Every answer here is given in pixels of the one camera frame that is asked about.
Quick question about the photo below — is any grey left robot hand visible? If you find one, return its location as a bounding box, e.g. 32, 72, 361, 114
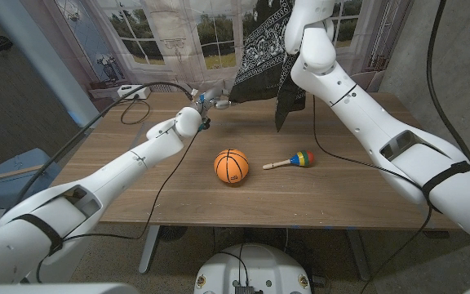
193, 86, 233, 120

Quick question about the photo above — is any black paisley bandana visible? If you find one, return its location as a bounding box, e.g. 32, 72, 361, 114
228, 0, 308, 132

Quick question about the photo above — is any orange mini basketball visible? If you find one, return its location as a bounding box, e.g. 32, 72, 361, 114
213, 148, 251, 185

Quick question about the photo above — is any colourful striped wooden maraca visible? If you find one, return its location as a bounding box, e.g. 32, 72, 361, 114
262, 149, 316, 171

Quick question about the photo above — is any printed window backdrop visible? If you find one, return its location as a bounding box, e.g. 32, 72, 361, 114
53, 0, 414, 94

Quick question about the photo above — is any white power box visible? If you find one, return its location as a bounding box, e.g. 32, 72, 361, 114
117, 84, 152, 100

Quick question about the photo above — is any black ribbed round object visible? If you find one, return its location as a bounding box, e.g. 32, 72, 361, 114
159, 225, 189, 243

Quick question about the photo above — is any grey table leg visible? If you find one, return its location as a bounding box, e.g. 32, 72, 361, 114
344, 228, 371, 282
138, 225, 162, 274

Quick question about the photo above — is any white column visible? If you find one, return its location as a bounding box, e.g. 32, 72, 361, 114
0, 0, 104, 130

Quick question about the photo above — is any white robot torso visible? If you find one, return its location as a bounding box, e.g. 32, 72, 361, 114
193, 243, 313, 294

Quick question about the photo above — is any blue plastic container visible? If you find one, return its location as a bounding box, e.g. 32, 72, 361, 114
0, 147, 61, 210

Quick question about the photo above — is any black power box cable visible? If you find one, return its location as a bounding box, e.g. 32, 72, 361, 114
118, 97, 152, 126

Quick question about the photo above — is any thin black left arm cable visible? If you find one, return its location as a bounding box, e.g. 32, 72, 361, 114
34, 129, 200, 283

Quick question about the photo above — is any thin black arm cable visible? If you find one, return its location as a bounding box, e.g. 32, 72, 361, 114
34, 129, 200, 283
311, 94, 435, 294

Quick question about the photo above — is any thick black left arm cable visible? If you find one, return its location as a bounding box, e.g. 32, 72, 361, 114
14, 81, 196, 205

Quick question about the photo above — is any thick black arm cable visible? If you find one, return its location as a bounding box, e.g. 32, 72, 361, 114
14, 81, 196, 205
425, 0, 470, 173

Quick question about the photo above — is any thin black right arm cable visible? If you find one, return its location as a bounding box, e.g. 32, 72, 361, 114
311, 94, 435, 294

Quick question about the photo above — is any black torso cable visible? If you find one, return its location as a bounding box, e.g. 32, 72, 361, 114
217, 243, 249, 287

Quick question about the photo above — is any black left arm strap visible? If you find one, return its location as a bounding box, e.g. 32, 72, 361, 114
12, 212, 64, 257

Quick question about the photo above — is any black arm strap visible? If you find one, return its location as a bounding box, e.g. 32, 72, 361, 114
12, 212, 64, 257
420, 161, 470, 213

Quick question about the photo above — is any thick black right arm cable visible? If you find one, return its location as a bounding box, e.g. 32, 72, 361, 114
425, 0, 470, 173

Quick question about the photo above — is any black right arm strap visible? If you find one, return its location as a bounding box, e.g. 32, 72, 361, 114
420, 161, 470, 213

